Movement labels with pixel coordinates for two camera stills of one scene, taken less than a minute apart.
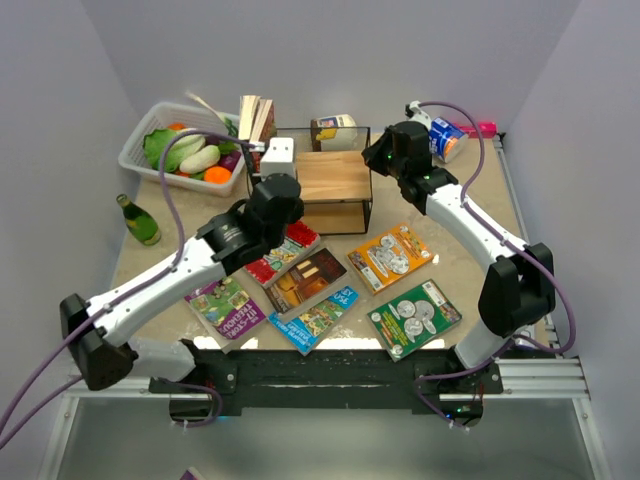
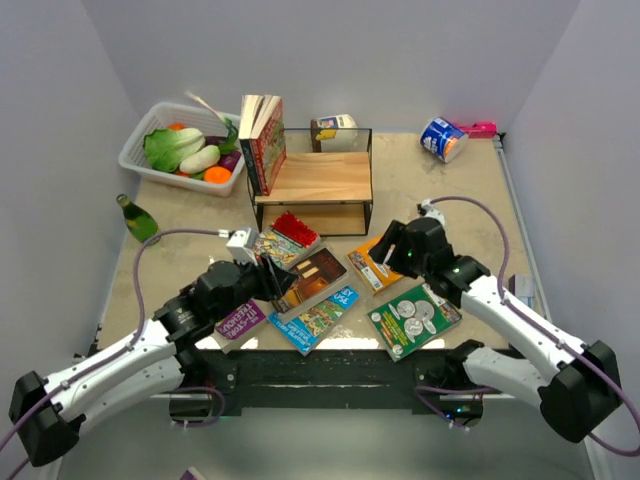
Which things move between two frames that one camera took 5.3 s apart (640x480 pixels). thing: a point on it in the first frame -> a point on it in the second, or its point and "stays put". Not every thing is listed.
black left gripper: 298,211 -> 275,278
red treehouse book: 299,241 stays put
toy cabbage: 156,141 stays put
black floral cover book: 247,108 -> 258,157
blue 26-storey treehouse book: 305,329 stays put
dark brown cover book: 304,282 stays put
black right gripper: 373,155 -> 396,234
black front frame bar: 346,379 stays put
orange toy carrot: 217,175 stays put
